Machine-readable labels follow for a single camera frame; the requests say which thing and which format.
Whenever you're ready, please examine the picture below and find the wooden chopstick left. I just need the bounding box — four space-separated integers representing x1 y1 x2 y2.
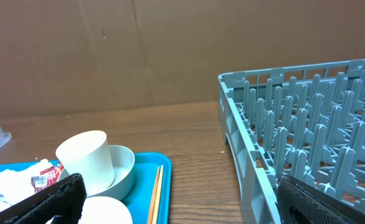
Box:
147 167 160 224

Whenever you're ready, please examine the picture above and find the grey small bowl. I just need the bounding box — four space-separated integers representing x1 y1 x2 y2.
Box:
58 146 136 200

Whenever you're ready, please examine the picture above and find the grey dishwasher rack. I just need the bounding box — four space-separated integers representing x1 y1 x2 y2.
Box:
218 59 365 223

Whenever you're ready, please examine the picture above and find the white paper cup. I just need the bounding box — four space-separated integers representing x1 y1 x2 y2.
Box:
55 130 114 195

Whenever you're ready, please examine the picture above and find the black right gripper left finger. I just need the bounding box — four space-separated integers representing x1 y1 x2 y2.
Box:
0 173 86 224

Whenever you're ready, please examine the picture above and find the red snack wrapper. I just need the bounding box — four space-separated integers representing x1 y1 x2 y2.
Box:
31 162 64 193

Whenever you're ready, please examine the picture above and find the large white tissue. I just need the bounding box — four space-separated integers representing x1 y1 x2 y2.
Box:
0 159 53 212

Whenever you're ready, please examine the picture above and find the teal plastic tray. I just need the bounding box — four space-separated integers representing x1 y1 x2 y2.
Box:
0 152 172 223

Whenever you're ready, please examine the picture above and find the wooden chopstick right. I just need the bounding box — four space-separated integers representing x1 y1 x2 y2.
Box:
151 165 164 224

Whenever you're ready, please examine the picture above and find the wooden chopstick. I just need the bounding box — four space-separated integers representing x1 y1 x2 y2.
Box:
147 167 160 224
151 165 164 224

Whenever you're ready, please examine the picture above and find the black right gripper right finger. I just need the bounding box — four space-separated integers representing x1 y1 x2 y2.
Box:
277 175 365 224

